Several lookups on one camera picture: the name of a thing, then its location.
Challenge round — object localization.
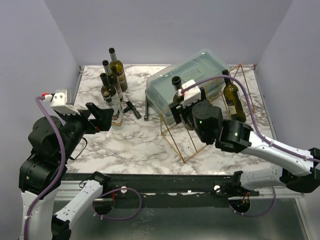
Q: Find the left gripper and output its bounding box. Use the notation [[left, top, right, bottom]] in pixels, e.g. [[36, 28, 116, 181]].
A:
[[58, 100, 115, 160]]

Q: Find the clear square glass bottle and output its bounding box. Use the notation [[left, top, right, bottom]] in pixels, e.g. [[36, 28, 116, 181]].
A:
[[102, 90, 124, 129]]

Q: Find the green wine bottle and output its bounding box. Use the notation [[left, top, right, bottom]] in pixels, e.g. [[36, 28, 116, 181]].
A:
[[223, 78, 247, 123], [108, 47, 128, 92], [100, 73, 123, 101], [170, 76, 183, 113], [102, 60, 120, 88]]

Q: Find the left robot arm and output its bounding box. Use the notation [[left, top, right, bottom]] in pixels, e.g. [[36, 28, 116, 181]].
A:
[[18, 102, 114, 240]]

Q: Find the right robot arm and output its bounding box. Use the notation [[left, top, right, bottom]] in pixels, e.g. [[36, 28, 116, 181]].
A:
[[169, 86, 320, 196]]

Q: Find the black T-shaped tool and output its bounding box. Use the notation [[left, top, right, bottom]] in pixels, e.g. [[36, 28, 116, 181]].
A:
[[123, 100, 142, 120]]

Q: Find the dark metal bar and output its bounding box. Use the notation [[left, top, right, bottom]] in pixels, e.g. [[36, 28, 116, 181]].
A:
[[143, 96, 149, 121]]

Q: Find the clear plastic storage box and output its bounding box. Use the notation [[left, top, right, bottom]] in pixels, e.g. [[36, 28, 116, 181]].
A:
[[144, 50, 231, 125]]

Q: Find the gold wire wine rack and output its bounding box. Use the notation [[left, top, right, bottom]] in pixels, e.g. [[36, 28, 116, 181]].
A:
[[160, 74, 250, 163]]

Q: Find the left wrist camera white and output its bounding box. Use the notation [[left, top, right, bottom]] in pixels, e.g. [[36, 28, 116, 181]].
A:
[[41, 89, 80, 116]]

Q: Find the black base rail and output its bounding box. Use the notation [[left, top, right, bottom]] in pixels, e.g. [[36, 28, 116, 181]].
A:
[[63, 172, 261, 210]]

